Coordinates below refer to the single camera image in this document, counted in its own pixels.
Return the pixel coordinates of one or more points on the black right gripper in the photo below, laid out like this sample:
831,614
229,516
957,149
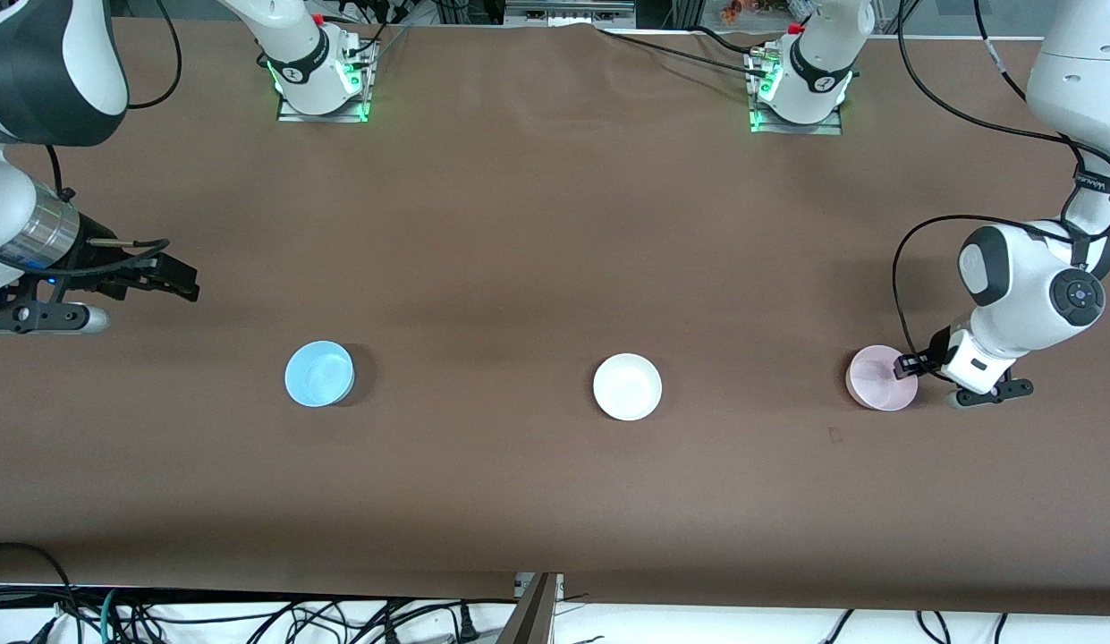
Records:
110,266

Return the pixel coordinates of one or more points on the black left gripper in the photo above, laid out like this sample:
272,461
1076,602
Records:
937,344

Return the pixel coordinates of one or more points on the pink bowl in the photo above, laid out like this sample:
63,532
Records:
876,385

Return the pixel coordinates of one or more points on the blue bowl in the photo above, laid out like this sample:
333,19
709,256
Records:
319,374

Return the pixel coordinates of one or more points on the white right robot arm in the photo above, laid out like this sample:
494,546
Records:
89,36

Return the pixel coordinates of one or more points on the white bowl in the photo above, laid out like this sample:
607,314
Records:
627,386

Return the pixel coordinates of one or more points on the brown table mat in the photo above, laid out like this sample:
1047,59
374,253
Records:
519,224

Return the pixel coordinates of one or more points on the metal support beam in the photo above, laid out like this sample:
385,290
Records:
532,617

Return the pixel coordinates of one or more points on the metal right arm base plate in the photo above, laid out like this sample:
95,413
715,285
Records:
326,114

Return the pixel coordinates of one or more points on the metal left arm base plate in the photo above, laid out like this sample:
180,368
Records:
800,128

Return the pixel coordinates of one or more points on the aluminium frame rail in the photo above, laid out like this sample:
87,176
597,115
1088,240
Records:
568,11

